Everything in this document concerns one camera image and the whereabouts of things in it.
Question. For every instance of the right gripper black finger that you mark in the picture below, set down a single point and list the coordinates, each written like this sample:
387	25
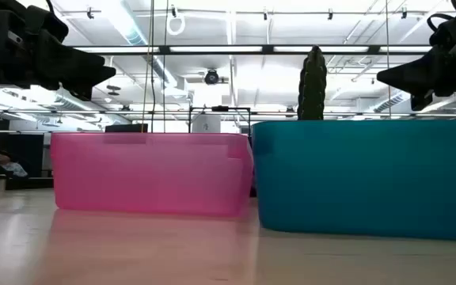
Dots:
421	102
422	77

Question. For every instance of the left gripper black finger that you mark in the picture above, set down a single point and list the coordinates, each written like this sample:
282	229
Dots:
81	92
69	63

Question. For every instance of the black background monitor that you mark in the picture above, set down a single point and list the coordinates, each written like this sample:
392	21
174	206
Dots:
125	128

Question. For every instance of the dark cabinet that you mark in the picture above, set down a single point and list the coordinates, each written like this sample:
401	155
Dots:
26	154

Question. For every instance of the blue plastic bin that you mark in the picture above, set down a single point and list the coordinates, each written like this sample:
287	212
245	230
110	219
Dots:
370	178

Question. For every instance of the person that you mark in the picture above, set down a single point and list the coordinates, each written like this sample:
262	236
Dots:
12	168

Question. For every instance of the pink translucent plastic bin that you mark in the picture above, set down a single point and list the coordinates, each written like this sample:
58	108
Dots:
149	174

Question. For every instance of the green cactus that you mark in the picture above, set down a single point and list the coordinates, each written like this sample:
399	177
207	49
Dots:
312	87

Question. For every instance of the white box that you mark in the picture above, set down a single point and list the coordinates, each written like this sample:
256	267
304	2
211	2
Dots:
206	124

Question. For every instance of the black ceiling camera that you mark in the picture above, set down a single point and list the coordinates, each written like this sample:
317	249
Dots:
211	77

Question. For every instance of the black ceiling light rail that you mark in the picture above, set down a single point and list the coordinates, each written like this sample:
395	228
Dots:
267	49

